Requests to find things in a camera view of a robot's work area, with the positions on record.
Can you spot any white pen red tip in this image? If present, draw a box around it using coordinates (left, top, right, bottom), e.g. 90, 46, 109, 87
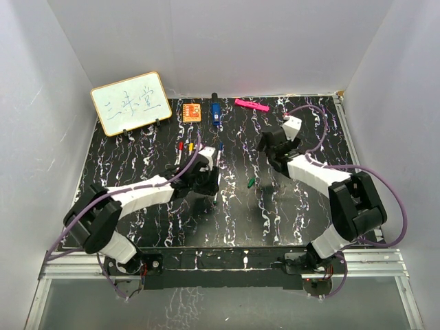
176, 149, 182, 165

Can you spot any white pen blue tip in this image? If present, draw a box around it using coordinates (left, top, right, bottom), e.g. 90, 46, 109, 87
215, 149, 222, 167

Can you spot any green pen cap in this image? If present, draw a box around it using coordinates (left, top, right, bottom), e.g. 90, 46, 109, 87
247, 177, 256, 188

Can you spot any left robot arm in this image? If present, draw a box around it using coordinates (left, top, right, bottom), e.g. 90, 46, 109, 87
63, 147, 219, 274

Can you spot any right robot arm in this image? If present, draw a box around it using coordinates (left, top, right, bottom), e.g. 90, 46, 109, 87
257, 127, 387, 273

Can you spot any pink plastic tool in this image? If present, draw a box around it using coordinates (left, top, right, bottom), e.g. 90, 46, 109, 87
234, 98, 270, 112

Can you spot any orange card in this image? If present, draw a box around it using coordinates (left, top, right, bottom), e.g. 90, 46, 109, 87
182, 103, 201, 123

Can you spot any blue black marker tool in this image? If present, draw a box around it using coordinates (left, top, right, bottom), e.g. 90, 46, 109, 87
211, 93, 221, 127

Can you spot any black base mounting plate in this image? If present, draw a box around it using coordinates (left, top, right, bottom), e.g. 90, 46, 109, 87
104, 247, 344, 290

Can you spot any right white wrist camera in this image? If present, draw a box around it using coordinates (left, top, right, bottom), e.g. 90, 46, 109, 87
281, 115, 302, 141

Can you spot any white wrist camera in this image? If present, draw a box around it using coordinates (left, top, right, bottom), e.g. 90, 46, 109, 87
281, 115, 302, 141
198, 146, 217, 170

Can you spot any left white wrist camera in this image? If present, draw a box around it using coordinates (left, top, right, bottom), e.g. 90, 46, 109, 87
198, 146, 217, 170

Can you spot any small whiteboard wooden frame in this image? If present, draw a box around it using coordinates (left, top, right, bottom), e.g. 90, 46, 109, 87
90, 71, 172, 137

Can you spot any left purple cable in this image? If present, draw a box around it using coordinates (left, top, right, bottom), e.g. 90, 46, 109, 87
44, 132, 204, 300

